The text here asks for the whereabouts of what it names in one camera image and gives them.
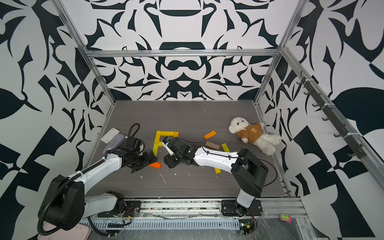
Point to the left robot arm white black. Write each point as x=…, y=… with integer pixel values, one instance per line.
x=66, y=201

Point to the pink tray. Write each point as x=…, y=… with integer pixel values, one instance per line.
x=79, y=232

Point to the grey hook rail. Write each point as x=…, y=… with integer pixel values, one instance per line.
x=334, y=115

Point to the natural wood block right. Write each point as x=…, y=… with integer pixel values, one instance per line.
x=212, y=146

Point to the white small device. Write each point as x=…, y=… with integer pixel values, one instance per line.
x=108, y=136

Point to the white teddy bear brown shirt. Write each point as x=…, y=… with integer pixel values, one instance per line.
x=253, y=134

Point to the orange block far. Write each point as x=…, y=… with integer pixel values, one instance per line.
x=210, y=135

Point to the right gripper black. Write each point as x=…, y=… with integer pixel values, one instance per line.
x=167, y=161

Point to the green circuit board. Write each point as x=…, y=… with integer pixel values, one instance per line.
x=247, y=226

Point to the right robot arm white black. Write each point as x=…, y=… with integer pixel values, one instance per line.
x=249, y=171

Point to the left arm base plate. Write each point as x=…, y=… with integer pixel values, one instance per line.
x=126, y=208

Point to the yellow block right short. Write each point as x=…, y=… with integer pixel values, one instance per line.
x=225, y=148

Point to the red orange block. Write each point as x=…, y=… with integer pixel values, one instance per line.
x=156, y=165

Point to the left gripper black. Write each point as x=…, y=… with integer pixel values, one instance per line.
x=147, y=160

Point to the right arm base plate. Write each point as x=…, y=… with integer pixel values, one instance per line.
x=230, y=208

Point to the aluminium front rail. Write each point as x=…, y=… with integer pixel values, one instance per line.
x=190, y=208

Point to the pink green small gadget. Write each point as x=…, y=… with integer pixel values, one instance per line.
x=286, y=218

